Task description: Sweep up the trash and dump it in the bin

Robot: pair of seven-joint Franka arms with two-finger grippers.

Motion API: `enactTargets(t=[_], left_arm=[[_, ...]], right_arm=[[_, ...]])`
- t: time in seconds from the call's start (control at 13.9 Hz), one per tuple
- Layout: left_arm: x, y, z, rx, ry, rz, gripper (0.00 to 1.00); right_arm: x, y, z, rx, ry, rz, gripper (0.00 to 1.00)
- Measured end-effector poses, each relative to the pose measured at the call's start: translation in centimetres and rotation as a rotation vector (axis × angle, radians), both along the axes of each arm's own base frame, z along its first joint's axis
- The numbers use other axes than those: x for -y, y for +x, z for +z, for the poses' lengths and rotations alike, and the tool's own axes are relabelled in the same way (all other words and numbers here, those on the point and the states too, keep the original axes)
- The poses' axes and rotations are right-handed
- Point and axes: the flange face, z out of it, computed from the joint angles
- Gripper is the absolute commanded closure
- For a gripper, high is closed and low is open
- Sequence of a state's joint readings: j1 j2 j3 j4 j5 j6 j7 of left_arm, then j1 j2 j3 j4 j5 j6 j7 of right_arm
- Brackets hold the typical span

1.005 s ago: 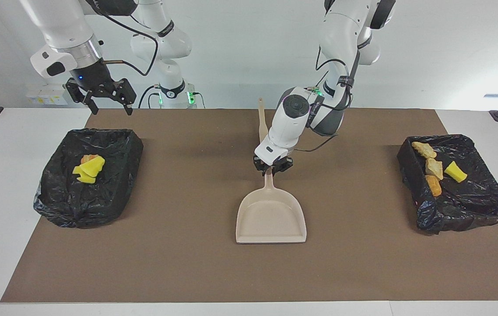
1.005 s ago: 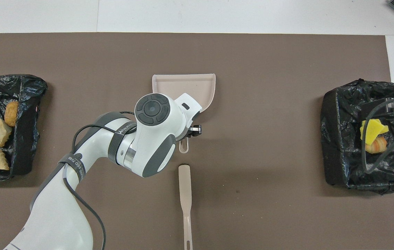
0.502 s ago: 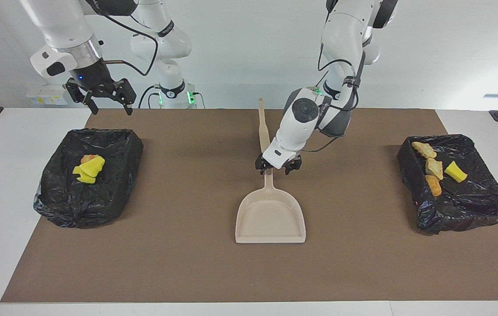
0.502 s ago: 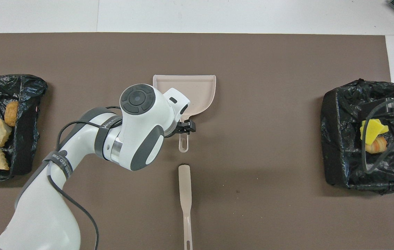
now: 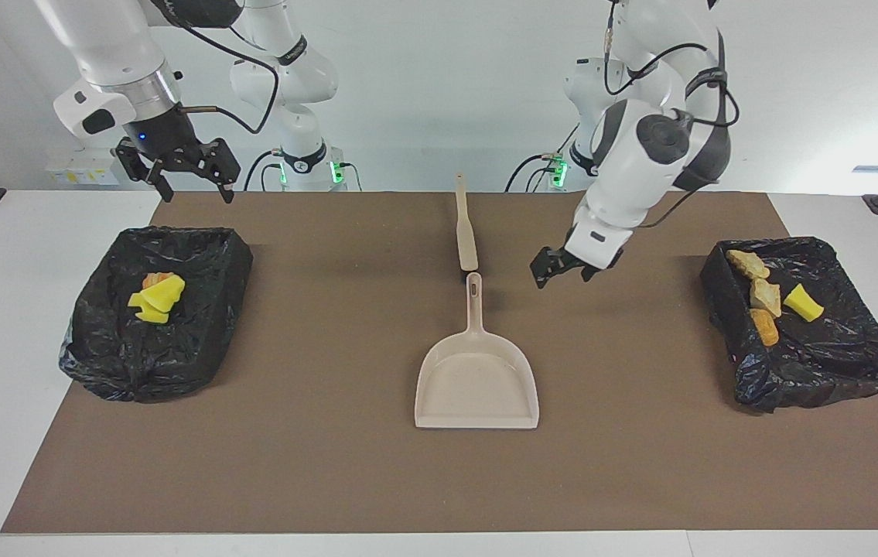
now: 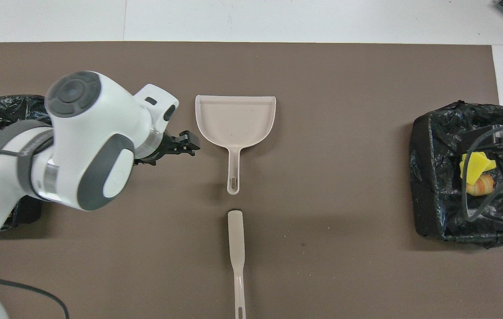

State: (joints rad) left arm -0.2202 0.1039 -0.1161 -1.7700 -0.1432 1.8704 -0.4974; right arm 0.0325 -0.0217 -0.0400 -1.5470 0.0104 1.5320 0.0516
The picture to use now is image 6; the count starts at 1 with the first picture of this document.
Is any orange striped croissant toy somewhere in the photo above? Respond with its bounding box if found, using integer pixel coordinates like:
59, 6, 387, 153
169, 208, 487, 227
466, 174, 495, 197

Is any beige plastic dustpan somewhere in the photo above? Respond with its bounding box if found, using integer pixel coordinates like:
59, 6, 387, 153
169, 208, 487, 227
195, 95, 277, 195

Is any brown table mat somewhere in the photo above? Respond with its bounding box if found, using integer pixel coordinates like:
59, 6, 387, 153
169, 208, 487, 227
0, 42, 503, 319

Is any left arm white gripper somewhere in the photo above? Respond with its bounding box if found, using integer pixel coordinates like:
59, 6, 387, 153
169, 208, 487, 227
133, 84, 201, 166

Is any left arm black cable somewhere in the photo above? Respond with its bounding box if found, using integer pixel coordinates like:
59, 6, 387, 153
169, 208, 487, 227
0, 142, 70, 319

